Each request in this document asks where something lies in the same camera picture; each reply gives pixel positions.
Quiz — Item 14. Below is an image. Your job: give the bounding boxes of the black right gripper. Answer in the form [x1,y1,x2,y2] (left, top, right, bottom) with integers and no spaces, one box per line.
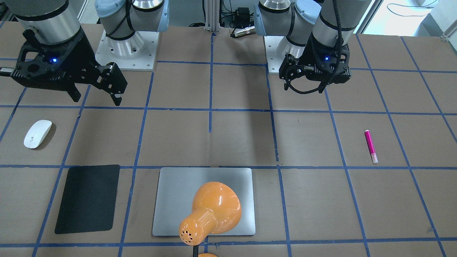
[1,28,128,106]

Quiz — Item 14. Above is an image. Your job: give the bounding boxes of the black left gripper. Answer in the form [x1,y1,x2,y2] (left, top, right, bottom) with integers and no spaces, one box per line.
[279,35,352,90]

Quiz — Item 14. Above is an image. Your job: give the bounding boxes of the white computer mouse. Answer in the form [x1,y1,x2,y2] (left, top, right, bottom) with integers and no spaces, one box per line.
[23,119,52,148]

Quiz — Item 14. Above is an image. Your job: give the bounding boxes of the pink pen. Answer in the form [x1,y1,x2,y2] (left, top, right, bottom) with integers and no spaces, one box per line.
[364,130,378,164]

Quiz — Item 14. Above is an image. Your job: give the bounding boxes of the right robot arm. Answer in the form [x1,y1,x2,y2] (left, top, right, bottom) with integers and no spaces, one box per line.
[1,0,169,106]

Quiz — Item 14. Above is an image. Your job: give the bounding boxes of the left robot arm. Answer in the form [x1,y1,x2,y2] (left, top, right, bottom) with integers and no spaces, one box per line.
[253,0,370,94]

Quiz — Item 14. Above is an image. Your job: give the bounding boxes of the black mousepad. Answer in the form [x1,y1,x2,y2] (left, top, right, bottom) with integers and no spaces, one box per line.
[54,165,120,235]

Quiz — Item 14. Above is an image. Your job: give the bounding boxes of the silver laptop notebook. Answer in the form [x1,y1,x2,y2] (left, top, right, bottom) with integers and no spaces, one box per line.
[151,167,256,236]

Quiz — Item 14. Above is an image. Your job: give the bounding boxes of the silver metal cylinder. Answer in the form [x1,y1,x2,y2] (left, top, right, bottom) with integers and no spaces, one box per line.
[230,26,256,39]

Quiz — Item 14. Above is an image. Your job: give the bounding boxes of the black power adapter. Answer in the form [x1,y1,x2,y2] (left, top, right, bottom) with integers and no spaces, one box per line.
[235,7,250,22]

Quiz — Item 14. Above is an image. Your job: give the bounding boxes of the orange desk lamp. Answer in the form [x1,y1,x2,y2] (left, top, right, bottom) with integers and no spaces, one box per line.
[179,182,242,257]

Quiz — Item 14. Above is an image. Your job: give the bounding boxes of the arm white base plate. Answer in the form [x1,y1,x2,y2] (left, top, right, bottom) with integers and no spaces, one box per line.
[263,36,287,75]
[96,31,160,71]

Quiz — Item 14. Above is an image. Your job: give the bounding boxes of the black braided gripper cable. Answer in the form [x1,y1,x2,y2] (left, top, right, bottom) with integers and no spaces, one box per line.
[285,0,344,95]

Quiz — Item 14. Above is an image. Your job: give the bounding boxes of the aluminium frame post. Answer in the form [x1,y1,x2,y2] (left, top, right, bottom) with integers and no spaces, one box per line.
[203,0,221,34]

